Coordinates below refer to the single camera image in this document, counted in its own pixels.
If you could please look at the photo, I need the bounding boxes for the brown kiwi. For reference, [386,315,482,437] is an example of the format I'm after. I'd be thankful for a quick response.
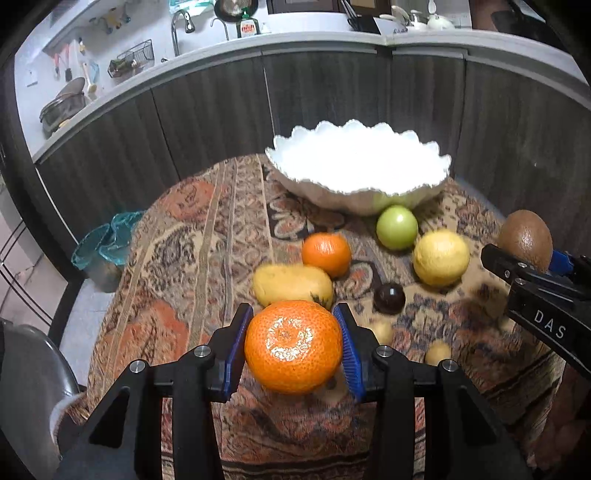
[497,210,553,273]

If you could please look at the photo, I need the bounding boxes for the yellow mango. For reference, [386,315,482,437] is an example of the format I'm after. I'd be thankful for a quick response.
[252,264,334,309]

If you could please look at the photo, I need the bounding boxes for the dark passion fruit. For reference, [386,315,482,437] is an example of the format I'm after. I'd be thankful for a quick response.
[373,282,406,315]

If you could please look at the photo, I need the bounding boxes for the green dish soap bottle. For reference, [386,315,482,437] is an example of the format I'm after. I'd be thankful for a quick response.
[236,12,260,38]

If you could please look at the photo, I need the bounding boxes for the white teapot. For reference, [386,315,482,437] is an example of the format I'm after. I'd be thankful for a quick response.
[410,0,455,31]

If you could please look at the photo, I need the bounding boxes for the grey chair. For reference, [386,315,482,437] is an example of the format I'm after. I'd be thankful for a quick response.
[1,320,79,479]

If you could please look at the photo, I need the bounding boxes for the stacked pots with lid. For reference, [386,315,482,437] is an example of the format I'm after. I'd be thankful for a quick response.
[39,77,87,138]

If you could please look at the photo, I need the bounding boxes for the large orange mandarin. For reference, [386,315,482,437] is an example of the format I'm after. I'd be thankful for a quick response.
[245,300,342,395]

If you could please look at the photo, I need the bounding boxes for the white scalloped fruit bowl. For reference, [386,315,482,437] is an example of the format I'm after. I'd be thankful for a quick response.
[266,119,452,216]

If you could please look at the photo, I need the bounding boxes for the patterned woven tablecloth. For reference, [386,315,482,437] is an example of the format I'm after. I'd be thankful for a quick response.
[56,154,564,479]

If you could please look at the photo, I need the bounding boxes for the green apple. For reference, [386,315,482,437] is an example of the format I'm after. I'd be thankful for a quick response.
[376,205,419,250]

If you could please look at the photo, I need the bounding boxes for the chrome kitchen faucet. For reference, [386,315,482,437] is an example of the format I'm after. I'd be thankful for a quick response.
[170,8,197,57]

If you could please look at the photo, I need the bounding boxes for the black utensil holder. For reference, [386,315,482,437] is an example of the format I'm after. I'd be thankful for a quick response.
[339,0,381,35]

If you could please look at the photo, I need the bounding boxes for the yellow lemon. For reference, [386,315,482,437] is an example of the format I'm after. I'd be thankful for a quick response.
[413,229,470,287]

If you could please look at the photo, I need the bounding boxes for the small yellow round fruit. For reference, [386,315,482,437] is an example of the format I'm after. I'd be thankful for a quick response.
[425,340,452,366]
[370,321,394,346]

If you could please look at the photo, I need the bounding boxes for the wire sponge rack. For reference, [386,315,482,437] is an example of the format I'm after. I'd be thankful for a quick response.
[107,39,154,78]

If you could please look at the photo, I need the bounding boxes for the small orange mandarin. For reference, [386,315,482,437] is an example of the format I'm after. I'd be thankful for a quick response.
[301,232,352,278]

